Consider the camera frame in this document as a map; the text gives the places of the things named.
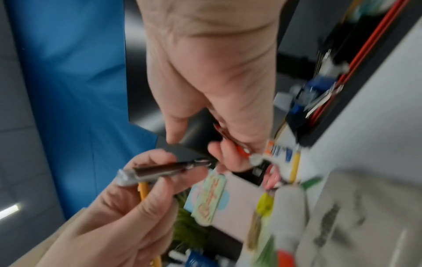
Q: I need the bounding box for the yellow highlighter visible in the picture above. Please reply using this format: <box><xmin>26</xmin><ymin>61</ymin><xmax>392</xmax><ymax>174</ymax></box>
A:
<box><xmin>256</xmin><ymin>193</ymin><xmax>275</xmax><ymax>217</ymax></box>

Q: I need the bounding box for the blue box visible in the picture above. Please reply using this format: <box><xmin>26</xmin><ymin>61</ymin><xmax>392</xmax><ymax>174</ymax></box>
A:
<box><xmin>289</xmin><ymin>75</ymin><xmax>338</xmax><ymax>123</ymax></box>

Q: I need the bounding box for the blue curtain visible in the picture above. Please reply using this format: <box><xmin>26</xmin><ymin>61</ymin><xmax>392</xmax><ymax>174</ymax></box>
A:
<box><xmin>7</xmin><ymin>0</ymin><xmax>160</xmax><ymax>228</ymax></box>

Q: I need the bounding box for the person's left hand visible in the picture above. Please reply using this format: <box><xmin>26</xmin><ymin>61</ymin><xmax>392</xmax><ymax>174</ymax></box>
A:
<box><xmin>33</xmin><ymin>150</ymin><xmax>215</xmax><ymax>267</ymax></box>

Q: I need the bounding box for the person's right hand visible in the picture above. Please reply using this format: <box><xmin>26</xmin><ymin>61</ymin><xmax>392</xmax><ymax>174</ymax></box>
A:
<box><xmin>145</xmin><ymin>22</ymin><xmax>278</xmax><ymax>174</ymax></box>

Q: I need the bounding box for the green label card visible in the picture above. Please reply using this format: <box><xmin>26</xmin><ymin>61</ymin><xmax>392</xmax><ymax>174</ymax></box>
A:
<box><xmin>190</xmin><ymin>169</ymin><xmax>229</xmax><ymax>228</ymax></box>

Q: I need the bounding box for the yellow pencil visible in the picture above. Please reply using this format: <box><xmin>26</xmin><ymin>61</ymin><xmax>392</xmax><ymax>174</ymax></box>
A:
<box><xmin>289</xmin><ymin>150</ymin><xmax>301</xmax><ymax>183</ymax></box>
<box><xmin>138</xmin><ymin>181</ymin><xmax>163</xmax><ymax>267</ymax></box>

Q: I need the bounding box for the green plant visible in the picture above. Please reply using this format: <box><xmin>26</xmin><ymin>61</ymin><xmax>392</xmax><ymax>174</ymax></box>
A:
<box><xmin>171</xmin><ymin>193</ymin><xmax>212</xmax><ymax>252</ymax></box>

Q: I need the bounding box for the red pen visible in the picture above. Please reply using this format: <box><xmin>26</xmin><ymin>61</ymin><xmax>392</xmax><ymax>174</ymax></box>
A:
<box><xmin>214</xmin><ymin>124</ymin><xmax>253</xmax><ymax>159</ymax></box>

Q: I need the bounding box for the person's right forearm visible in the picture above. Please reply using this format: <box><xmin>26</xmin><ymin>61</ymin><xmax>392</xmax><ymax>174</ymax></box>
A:
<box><xmin>136</xmin><ymin>0</ymin><xmax>288</xmax><ymax>37</ymax></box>

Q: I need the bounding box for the blue container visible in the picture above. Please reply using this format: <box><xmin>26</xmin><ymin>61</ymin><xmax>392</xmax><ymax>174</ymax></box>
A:
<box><xmin>185</xmin><ymin>249</ymin><xmax>215</xmax><ymax>267</ymax></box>

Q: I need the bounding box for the grey printed paper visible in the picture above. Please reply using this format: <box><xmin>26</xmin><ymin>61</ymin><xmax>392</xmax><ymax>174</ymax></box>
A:
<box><xmin>295</xmin><ymin>169</ymin><xmax>422</xmax><ymax>267</ymax></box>

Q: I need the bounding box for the glue stick with blue label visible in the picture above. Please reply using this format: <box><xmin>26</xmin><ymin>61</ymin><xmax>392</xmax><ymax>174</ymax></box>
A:
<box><xmin>250</xmin><ymin>139</ymin><xmax>295</xmax><ymax>168</ymax></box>

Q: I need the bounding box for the black shelf with orange strips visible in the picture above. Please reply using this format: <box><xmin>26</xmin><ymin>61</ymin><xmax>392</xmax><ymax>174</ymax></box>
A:
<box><xmin>276</xmin><ymin>0</ymin><xmax>422</xmax><ymax>148</ymax></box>

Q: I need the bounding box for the dark pen with silver cap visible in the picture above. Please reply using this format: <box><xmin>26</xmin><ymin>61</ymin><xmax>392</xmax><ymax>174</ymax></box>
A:
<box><xmin>117</xmin><ymin>158</ymin><xmax>212</xmax><ymax>187</ymax></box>

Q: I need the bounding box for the pink box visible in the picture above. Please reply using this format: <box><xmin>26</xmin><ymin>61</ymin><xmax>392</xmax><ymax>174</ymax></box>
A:
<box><xmin>183</xmin><ymin>171</ymin><xmax>276</xmax><ymax>244</ymax></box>

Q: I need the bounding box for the white marker with orange cap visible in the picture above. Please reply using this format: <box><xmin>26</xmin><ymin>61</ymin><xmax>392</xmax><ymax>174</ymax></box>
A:
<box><xmin>236</xmin><ymin>229</ymin><xmax>299</xmax><ymax>267</ymax></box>

